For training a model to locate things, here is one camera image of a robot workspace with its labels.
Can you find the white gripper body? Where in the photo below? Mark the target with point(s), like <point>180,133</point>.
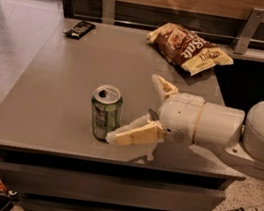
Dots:
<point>180,115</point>

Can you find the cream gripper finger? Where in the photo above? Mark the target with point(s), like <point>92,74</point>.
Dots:
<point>143,130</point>
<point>163,87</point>

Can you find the green soda can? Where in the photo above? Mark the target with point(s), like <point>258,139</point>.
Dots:
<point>106,108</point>

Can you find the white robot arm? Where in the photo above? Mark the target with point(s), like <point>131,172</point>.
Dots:
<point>235,137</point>

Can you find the black rxbar chocolate bar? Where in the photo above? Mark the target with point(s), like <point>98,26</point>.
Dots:
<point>80,29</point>

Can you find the brown yellow chip bag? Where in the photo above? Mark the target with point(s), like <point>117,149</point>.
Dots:
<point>184,48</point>

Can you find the upper grey drawer front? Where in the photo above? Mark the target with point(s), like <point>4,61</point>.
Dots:
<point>107,189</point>

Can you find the left metal bracket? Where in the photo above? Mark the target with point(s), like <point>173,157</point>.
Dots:
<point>108,11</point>

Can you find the metal bracket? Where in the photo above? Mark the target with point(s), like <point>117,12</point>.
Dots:
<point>108,11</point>
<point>242,41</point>

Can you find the right metal bracket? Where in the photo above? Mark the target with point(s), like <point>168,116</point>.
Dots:
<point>242,41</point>

